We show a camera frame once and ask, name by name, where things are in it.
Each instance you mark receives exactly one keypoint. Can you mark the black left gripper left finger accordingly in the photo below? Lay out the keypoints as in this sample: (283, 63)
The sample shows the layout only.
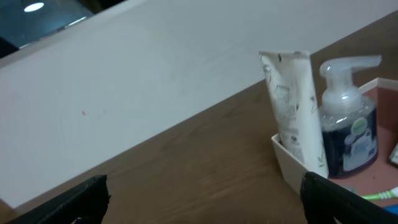
(85, 203)

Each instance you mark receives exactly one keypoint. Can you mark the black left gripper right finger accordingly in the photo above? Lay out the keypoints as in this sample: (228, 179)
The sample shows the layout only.
(325, 202)

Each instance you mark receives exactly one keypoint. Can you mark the blue disposable razor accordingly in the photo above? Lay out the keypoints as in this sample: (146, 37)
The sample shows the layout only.
(393, 209)

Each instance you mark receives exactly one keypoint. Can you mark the green white toothbrush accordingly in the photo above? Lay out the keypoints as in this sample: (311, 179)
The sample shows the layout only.
(389, 194)

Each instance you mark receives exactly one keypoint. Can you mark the green soap packet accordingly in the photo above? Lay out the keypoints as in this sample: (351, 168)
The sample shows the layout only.
(393, 158)

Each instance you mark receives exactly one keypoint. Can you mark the white conditioner tube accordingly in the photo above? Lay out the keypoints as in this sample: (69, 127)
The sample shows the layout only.
(290, 84)

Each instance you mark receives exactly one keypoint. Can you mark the white box with pink interior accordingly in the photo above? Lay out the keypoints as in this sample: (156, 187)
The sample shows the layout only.
(378, 177)

